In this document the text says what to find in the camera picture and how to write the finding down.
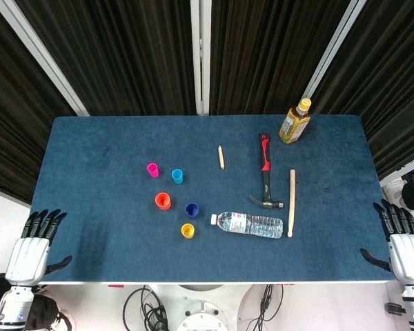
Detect left black-fingered robot hand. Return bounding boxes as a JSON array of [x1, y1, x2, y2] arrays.
[[5, 208, 73, 287]]

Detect right black-fingered robot hand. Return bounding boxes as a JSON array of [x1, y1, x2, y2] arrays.
[[360, 199, 414, 285]]

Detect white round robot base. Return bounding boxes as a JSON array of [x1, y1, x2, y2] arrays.
[[148, 283, 253, 331]]

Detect black cloth bag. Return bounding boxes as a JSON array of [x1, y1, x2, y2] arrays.
[[0, 274, 74, 331]]

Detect blue felt table cover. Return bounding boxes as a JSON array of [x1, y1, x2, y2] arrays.
[[29, 114, 396, 284]]

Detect long wooden drumstick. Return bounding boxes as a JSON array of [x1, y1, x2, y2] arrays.
[[287, 169, 297, 239]]

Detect black pleated curtain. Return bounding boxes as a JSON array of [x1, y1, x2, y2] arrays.
[[15, 0, 198, 117], [0, 0, 77, 205], [209, 0, 353, 116], [312, 0, 414, 181]]

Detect orange plastic cup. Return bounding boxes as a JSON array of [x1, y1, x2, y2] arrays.
[[155, 192, 172, 211]]

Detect clear plastic water bottle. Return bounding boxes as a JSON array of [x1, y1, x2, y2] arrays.
[[210, 211, 284, 239]]

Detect red and black claw hammer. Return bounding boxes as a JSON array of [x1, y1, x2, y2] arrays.
[[248, 132, 285, 210]]

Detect tea bottle with yellow cap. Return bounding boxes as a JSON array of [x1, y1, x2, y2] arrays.
[[278, 97, 313, 145]]

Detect small black clamp bracket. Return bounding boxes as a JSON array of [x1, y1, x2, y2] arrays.
[[384, 302, 407, 315]]

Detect black cable bundle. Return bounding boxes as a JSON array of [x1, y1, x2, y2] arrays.
[[123, 285, 169, 331]]

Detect white frame post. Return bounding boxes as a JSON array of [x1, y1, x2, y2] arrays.
[[302, 0, 368, 101], [0, 0, 90, 117], [190, 0, 212, 116]]

